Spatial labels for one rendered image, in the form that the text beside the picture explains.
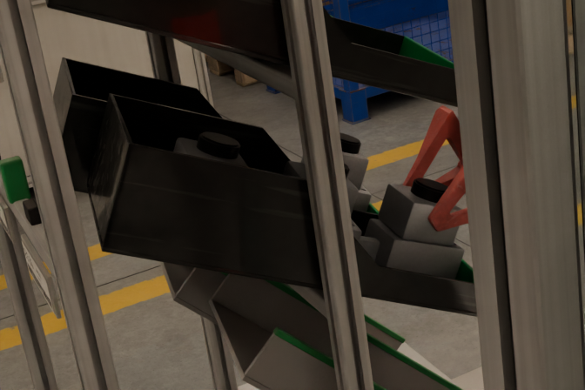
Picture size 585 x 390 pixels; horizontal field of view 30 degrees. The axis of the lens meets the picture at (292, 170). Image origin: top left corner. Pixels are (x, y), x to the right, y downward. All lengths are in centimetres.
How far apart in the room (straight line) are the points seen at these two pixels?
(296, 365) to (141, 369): 248
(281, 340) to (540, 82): 53
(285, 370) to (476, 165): 52
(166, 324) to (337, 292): 275
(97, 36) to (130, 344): 167
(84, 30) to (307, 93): 397
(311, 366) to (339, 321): 6
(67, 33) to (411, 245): 386
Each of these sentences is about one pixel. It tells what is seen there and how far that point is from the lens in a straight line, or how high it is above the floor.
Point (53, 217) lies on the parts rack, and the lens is 64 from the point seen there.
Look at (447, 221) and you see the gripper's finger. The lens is 81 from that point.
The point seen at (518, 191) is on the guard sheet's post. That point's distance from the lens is 26.
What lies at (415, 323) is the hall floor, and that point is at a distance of 324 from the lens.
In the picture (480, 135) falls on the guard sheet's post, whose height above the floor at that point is 149.
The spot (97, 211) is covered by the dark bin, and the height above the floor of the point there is 131.
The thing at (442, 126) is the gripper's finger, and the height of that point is 130.
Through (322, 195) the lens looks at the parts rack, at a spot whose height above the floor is 132.
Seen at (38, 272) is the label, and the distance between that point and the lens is 75.
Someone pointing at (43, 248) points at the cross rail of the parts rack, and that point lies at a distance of 72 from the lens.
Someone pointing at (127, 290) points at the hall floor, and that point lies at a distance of 374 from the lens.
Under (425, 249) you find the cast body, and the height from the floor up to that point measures 123.
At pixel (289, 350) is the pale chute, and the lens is 77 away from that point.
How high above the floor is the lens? 158
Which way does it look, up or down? 20 degrees down
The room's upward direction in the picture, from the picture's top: 9 degrees counter-clockwise
